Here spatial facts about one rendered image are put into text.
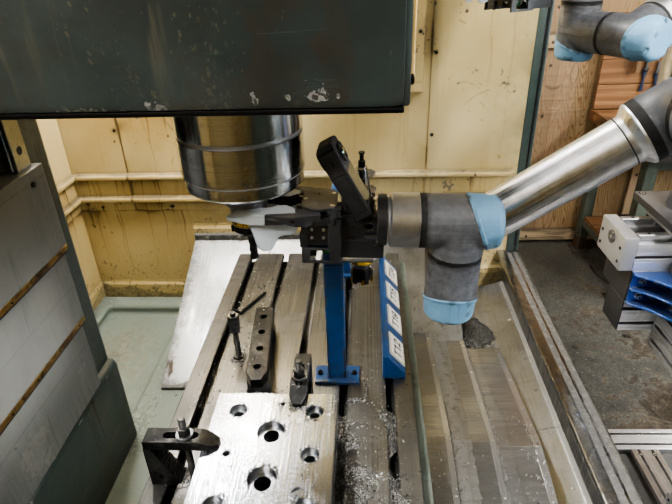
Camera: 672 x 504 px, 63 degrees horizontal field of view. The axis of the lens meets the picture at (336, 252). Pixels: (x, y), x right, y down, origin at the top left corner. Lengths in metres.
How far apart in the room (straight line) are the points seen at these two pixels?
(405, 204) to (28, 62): 0.45
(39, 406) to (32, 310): 0.18
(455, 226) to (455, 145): 1.08
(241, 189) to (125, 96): 0.16
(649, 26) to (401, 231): 0.61
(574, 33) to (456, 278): 0.62
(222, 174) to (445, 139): 1.20
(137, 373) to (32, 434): 0.75
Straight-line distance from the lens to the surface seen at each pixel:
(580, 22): 1.21
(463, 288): 0.78
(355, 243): 0.75
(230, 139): 0.64
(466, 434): 1.35
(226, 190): 0.67
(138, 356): 1.94
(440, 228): 0.72
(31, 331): 1.11
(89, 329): 1.38
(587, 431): 1.36
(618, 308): 1.59
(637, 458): 2.18
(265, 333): 1.29
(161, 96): 0.60
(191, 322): 1.80
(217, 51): 0.58
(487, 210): 0.73
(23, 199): 1.08
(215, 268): 1.89
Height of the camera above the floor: 1.74
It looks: 29 degrees down
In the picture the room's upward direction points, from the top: 2 degrees counter-clockwise
